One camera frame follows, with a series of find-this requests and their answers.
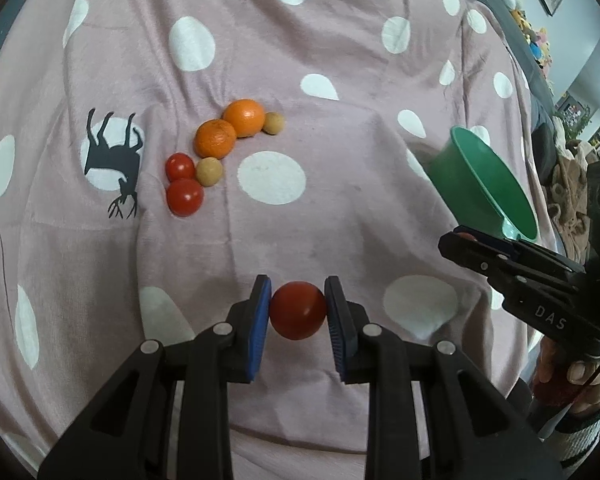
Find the red tomato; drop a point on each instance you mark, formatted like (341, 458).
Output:
(298, 310)
(180, 166)
(185, 197)

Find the large orange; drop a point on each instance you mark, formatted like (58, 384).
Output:
(244, 117)

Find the pink polka dot blanket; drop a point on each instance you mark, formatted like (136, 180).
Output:
(300, 110)

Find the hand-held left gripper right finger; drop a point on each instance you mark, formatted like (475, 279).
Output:
(334, 327)

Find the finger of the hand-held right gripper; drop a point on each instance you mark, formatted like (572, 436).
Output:
(472, 255)
(530, 255)

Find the person's right forearm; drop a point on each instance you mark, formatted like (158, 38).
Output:
(580, 442)

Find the small tan round fruit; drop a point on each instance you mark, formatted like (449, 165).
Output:
(273, 123)
(209, 171)

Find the person's right hand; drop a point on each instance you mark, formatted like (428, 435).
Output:
(587, 385)

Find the small orange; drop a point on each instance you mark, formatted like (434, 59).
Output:
(215, 139)

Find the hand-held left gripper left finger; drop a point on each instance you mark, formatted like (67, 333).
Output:
(260, 327)

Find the beige knitted cloth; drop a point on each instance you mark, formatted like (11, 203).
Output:
(570, 200)

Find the green plastic bowl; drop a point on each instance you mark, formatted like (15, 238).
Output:
(480, 180)

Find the row of colourful plush toys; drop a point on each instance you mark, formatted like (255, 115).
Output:
(527, 30)

